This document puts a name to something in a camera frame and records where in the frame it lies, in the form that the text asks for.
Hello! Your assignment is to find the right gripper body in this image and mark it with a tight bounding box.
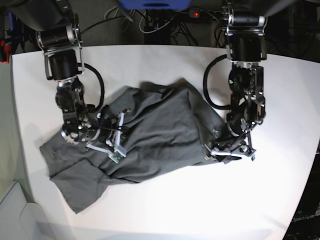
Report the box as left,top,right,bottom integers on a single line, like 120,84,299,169
95,109,128,144

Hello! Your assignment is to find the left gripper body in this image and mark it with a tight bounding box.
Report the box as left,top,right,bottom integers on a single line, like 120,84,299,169
212,132,250,154

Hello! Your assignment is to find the dark grey t-shirt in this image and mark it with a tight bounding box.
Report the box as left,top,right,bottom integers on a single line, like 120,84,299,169
39,79,224,213

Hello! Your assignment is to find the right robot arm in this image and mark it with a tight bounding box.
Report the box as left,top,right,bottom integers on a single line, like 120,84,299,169
0,0,123,144

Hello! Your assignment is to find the blue box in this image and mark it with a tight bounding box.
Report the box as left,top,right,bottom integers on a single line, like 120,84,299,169
120,0,191,10

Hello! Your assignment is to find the grey chair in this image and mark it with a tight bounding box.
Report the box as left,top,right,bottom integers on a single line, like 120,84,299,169
0,181,56,240

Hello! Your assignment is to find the red clamp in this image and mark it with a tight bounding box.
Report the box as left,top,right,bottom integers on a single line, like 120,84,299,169
0,39,11,64

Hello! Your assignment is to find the black power strip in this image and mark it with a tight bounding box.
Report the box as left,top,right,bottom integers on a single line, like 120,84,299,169
188,9,225,22

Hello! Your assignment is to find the white cable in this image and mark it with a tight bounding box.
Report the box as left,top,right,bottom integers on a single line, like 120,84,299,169
138,14,173,34

